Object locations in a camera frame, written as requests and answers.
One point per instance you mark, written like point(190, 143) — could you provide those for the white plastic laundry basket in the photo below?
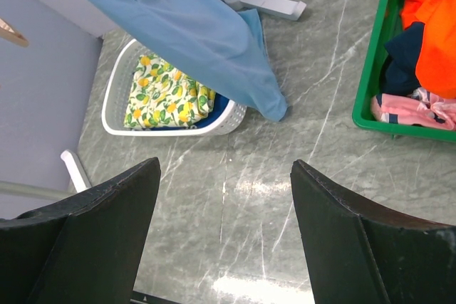
point(118, 89)

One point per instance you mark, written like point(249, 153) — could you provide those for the navy pink floral garment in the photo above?
point(402, 100)

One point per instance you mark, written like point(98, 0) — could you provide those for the lemon print cloth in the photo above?
point(162, 96)

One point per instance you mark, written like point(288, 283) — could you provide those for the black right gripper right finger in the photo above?
point(359, 251)

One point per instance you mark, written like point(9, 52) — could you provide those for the blue cloth in basket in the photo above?
point(225, 118)

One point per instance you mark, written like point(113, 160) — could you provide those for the beige hanger right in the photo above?
point(9, 33)

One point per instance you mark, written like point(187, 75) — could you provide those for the orange garment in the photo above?
point(435, 68)

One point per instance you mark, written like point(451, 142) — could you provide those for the green plastic tray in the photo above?
point(387, 24)

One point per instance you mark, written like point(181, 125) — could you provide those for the light blue shorts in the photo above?
point(210, 42)

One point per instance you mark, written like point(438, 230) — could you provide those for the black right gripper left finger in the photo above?
point(85, 248)

